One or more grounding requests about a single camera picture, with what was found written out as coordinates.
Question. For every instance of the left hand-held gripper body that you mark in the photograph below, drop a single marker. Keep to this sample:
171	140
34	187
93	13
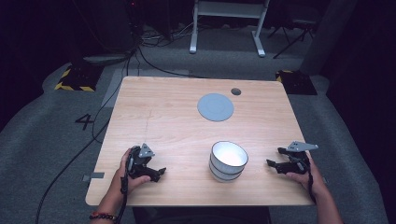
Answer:
139	160

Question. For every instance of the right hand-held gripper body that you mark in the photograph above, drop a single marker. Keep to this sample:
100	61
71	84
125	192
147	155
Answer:
297	158

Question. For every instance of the person's left hand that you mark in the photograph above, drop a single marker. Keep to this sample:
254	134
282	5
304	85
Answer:
120	183

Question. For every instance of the person's right hand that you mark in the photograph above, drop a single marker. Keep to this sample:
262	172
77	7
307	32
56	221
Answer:
316	183

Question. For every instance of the white bowl with dark rim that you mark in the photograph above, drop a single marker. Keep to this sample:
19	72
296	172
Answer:
229	157
222	179
218	172

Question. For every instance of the grey tape strip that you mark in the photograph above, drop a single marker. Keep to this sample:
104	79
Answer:
95	176

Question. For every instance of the person's dark clothing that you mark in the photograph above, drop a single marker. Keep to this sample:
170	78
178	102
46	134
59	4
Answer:
202	215

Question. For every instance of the grey round plate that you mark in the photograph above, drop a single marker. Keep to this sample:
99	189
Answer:
215	107

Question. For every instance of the black tripod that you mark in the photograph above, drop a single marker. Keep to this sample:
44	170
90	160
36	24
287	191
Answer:
295	31

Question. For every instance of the grey curtain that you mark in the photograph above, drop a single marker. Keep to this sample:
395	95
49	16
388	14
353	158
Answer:
330	34

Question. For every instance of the black yellow striped base plate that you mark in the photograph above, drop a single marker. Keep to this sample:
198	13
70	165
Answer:
295	82
77	79

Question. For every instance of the white desk frame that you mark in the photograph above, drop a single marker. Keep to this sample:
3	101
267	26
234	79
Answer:
229	9

